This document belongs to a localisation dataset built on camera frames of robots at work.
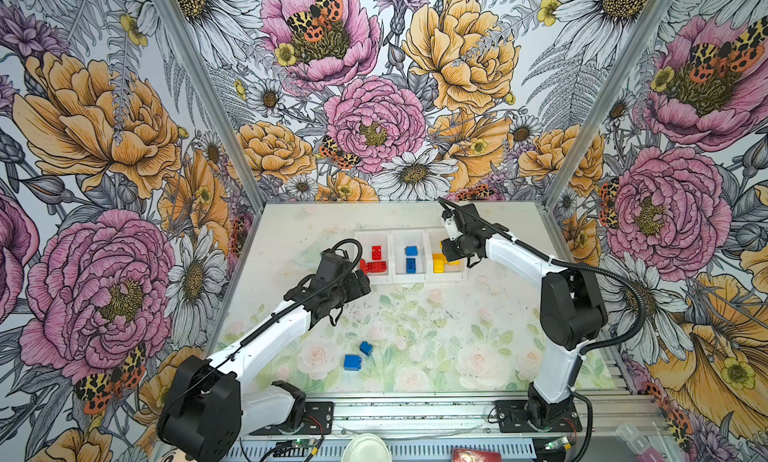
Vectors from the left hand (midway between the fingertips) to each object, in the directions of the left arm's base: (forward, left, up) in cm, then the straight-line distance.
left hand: (357, 293), depth 86 cm
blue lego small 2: (-12, -3, -8) cm, 15 cm away
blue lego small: (+21, -17, -9) cm, 28 cm away
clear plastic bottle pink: (-35, -66, -7) cm, 75 cm away
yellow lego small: (+11, -25, -1) cm, 27 cm away
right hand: (+13, -29, -1) cm, 31 cm away
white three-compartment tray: (+19, -16, -10) cm, 27 cm away
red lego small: (+20, -5, -8) cm, 22 cm away
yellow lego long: (+8, -29, +3) cm, 30 cm away
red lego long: (+14, -5, -7) cm, 16 cm away
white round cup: (-34, -3, -12) cm, 37 cm away
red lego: (+14, 0, -7) cm, 16 cm away
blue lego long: (+15, -17, -9) cm, 24 cm away
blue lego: (-16, +1, -10) cm, 18 cm away
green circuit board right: (-35, -48, -10) cm, 60 cm away
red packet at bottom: (-37, -27, -5) cm, 46 cm away
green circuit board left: (-34, +12, -10) cm, 37 cm away
